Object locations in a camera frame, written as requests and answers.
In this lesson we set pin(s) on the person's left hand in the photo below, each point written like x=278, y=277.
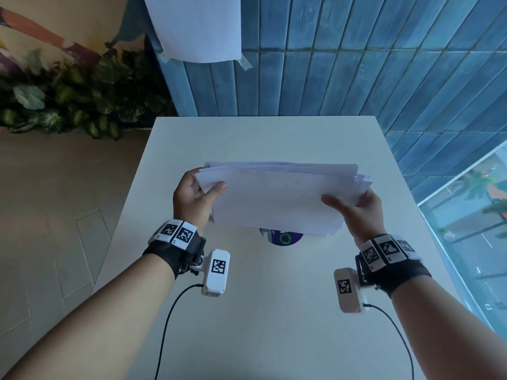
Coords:
x=190, y=201

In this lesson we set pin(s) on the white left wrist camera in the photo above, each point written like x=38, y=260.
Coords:
x=216, y=273

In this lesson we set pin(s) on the person's right forearm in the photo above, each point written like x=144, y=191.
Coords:
x=447, y=328

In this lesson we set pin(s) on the white table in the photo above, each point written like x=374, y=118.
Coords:
x=253, y=273

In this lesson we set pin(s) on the white paper sheet taped up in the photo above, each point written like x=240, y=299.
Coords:
x=198, y=27

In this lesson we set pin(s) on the person's left forearm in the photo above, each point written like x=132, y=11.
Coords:
x=91, y=316

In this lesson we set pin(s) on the person's right thumb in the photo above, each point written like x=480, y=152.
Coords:
x=334, y=204

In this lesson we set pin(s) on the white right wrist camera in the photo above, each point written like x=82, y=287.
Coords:
x=348, y=290

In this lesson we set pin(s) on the green leafy plants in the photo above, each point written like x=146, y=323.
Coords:
x=75, y=98

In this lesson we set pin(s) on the stack of white paper sheets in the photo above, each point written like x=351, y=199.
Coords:
x=277, y=193

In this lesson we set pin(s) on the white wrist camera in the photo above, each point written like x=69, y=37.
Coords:
x=348, y=290
x=216, y=273

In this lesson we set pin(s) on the person's right hand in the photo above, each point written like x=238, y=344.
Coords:
x=362, y=217

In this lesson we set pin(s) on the glass window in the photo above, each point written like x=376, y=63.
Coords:
x=469, y=241

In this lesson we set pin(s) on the person's left thumb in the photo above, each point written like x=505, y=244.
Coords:
x=216, y=190

